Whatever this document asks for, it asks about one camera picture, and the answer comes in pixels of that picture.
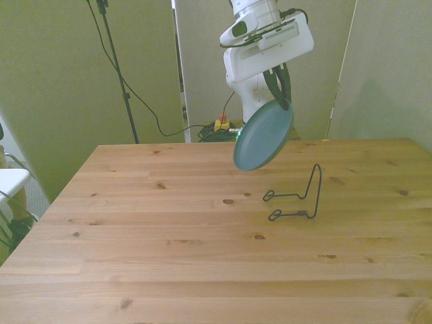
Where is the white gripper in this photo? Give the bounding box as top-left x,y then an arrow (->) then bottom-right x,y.
223,20 -> 315,111

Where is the teal green plate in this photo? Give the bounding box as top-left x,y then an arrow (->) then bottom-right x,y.
233,98 -> 295,172

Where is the yellow emergency stop button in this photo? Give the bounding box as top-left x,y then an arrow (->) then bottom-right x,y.
213,113 -> 234,132

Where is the beige partition panel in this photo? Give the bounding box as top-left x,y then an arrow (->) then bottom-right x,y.
0,0 -> 186,204
173,0 -> 244,144
326,0 -> 432,150

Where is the white chair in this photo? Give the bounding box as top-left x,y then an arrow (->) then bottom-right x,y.
0,153 -> 38,258

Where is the black shoe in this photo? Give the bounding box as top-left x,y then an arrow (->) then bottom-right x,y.
7,213 -> 36,238

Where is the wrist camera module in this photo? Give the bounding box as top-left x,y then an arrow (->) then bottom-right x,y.
242,18 -> 301,43

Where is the thin black stop cable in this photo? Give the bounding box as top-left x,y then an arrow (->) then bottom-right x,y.
222,90 -> 237,117

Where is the green coiled cable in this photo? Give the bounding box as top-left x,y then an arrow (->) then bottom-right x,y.
196,122 -> 244,144

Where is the black wire plate stand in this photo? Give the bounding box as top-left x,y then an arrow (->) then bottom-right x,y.
262,163 -> 323,222

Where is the black camera stand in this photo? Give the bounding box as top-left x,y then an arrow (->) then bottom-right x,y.
95,0 -> 140,144

